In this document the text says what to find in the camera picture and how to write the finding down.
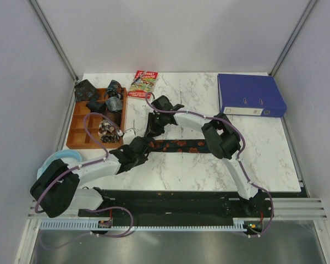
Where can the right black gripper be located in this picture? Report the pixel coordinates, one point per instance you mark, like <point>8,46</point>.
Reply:
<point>152,130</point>

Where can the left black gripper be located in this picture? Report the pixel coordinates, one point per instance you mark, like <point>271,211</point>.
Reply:
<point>142,160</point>

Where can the black tie orange flowers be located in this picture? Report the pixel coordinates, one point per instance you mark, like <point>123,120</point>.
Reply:
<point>181,146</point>

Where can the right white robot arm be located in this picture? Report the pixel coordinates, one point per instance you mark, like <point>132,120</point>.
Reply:
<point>221,139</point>

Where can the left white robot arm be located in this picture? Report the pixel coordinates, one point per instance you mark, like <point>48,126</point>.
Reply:
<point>58,187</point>

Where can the rolled grey blue tie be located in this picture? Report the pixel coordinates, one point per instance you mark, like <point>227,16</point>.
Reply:
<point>114,104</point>

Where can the red paperback book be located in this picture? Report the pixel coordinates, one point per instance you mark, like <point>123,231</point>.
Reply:
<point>143,84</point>

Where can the rolled teal patterned tie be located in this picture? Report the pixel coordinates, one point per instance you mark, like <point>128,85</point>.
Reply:
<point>114,89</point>

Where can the dark navy tie in tray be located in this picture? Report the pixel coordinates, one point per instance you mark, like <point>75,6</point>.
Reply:
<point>94,106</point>

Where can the wooden compartment tray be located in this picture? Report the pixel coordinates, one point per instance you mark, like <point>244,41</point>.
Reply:
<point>77,137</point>

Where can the dark blue patterned tie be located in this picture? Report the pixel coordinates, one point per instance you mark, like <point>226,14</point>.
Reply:
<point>84,91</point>

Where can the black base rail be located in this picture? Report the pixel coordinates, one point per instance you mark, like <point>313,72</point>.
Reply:
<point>178,207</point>

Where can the blue ring binder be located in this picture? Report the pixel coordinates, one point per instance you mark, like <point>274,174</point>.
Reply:
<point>250,95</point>

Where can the white slotted cable duct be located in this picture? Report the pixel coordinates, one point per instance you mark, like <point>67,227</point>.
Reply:
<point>103,224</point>

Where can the left aluminium frame post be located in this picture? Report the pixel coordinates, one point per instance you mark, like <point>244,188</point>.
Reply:
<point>45,24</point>

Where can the aluminium frame post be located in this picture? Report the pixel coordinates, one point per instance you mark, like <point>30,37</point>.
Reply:
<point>301,22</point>
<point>45,24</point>

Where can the aluminium extrusion rail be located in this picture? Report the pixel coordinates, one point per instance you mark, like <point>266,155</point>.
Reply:
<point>284,209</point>

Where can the right aluminium frame post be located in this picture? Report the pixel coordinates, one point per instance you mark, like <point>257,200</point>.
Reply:
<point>301,22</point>

